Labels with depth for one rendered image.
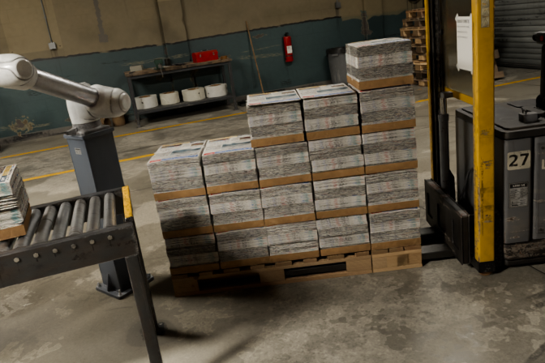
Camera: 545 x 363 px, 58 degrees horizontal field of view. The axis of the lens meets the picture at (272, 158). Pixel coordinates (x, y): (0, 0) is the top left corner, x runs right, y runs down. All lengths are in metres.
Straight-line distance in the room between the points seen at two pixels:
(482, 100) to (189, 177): 1.55
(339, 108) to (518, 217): 1.11
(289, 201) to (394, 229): 0.62
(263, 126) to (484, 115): 1.10
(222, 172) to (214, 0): 6.93
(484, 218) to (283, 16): 7.50
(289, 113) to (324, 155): 0.30
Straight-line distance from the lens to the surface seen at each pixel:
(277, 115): 2.57
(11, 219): 2.12
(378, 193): 2.76
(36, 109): 9.32
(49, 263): 2.00
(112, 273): 3.17
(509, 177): 2.80
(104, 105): 2.71
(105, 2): 9.19
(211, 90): 8.74
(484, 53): 2.56
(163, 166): 2.69
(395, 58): 2.62
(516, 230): 2.93
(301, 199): 2.69
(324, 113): 2.58
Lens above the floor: 1.49
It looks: 16 degrees down
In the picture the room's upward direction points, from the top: 8 degrees counter-clockwise
